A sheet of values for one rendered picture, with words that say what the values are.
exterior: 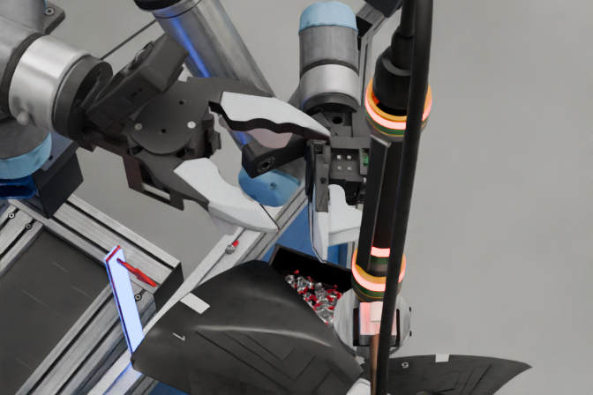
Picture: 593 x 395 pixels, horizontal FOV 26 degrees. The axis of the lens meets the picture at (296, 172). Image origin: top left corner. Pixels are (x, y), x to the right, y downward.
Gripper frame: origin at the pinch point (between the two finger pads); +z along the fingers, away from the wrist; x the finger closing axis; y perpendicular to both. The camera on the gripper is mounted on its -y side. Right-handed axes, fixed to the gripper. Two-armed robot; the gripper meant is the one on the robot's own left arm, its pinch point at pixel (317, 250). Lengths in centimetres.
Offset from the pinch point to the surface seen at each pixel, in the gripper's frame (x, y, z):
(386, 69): -67, -4, 22
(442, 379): 15.1, 17.2, 9.4
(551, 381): 112, 63, -31
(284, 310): 2.0, -3.7, 6.9
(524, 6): 112, 68, -130
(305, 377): -0.4, -1.7, 16.0
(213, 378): -23.0, -12.7, 25.6
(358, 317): -34.0, -1.0, 24.3
